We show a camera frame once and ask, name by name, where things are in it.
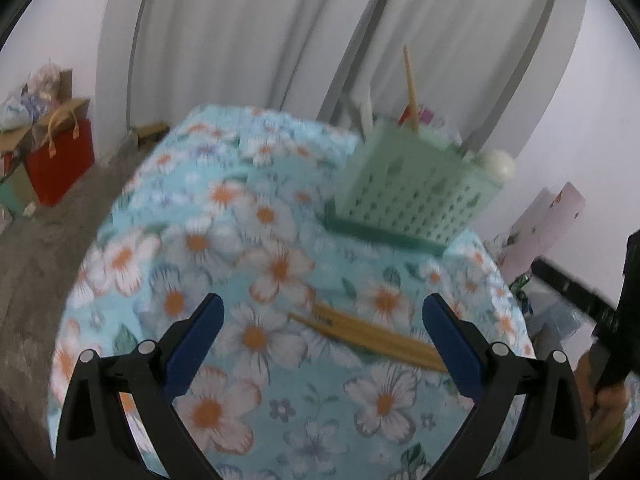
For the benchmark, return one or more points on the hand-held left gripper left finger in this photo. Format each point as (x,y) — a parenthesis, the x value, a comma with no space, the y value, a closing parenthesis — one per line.
(195,345)

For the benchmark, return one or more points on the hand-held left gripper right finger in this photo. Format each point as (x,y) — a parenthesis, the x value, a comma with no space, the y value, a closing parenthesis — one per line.
(452,347)

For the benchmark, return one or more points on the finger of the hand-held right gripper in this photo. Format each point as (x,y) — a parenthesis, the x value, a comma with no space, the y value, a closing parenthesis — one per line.
(575,290)

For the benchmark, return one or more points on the bundle of wooden chopsticks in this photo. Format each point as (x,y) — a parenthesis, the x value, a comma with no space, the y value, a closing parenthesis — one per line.
(370,335)

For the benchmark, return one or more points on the beige plastic rice spoon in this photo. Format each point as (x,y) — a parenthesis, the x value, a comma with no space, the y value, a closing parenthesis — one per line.
(497,165)

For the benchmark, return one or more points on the green plastic utensil holder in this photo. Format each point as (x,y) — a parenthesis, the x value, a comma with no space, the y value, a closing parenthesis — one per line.
(415,195)

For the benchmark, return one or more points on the pale plastic spatula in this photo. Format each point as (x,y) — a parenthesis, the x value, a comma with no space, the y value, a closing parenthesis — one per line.
(367,110)

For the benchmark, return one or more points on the tan wooden chopstick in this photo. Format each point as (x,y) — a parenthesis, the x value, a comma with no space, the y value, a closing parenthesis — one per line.
(411,90)

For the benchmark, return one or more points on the person's right hand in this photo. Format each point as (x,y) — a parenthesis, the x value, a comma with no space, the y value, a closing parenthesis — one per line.
(607,402)

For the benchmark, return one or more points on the blue water jug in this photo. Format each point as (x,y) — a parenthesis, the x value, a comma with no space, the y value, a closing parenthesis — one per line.
(560,320)

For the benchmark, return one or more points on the pink rolled mat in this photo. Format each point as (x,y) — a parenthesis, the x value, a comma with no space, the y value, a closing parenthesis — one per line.
(550,225)

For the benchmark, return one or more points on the blue floral cloth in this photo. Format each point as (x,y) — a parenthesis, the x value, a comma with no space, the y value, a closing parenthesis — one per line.
(240,240)

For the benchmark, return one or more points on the small cardboard box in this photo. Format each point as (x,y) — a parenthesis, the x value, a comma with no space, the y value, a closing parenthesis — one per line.
(152,132)

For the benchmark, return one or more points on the red gift bag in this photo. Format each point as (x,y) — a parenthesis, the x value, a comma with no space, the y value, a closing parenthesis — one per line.
(60,165)

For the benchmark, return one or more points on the teal gift bag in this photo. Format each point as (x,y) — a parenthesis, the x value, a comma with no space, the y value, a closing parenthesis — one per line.
(17,192)

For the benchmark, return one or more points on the open cardboard box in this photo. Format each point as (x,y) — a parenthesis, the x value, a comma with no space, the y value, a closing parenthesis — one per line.
(66,85)

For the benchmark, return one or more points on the clear bag of packets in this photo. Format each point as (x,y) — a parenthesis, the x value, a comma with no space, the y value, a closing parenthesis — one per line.
(20,110)

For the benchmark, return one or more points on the grey curtain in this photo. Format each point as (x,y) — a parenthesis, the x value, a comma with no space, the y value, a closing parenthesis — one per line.
(240,35)
(460,20)

